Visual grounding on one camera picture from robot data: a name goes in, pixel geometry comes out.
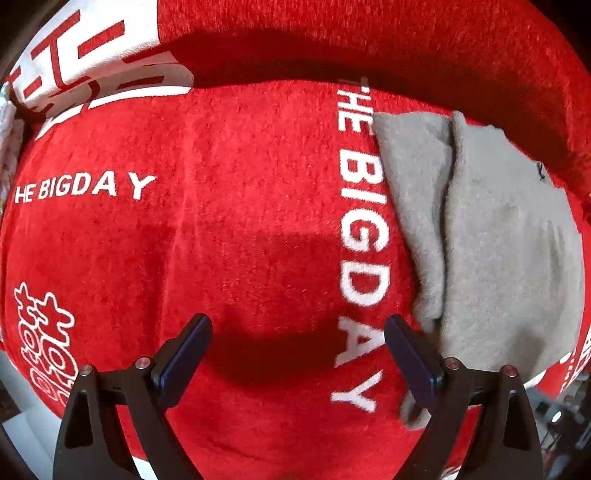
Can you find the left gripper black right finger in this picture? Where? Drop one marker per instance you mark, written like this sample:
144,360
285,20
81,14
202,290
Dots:
505,443

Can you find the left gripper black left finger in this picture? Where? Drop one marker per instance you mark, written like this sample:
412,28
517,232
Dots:
91,443

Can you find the grey small cloth garment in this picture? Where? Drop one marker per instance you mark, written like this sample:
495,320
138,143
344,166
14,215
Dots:
498,254

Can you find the red blanket with white print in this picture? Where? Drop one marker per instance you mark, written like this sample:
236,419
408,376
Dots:
219,157

